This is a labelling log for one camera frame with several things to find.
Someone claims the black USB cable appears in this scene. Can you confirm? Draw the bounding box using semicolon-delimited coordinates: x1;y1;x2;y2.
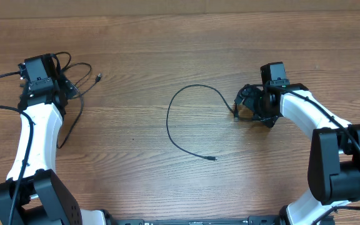
165;83;240;162
61;62;103;98
50;51;86;149

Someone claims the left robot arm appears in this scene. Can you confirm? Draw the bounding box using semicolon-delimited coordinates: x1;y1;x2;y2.
0;54;84;224

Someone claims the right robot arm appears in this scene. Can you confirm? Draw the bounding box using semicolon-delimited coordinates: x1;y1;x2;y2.
234;62;360;224

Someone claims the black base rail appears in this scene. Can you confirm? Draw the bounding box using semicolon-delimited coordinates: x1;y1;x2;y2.
106;215;290;225

